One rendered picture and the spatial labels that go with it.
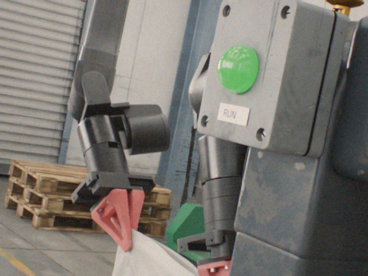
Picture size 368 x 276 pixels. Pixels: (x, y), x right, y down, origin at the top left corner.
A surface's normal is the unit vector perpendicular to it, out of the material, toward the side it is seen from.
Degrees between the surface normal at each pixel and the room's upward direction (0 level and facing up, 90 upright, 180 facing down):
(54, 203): 89
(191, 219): 76
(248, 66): 84
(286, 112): 90
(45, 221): 90
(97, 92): 55
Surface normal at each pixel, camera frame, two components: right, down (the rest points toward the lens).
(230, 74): -0.55, 0.19
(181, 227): 0.58, -0.10
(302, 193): -0.81, -0.13
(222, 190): -0.31, -0.25
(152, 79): 0.55, 0.15
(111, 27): 0.30, -0.47
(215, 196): -0.54, -0.20
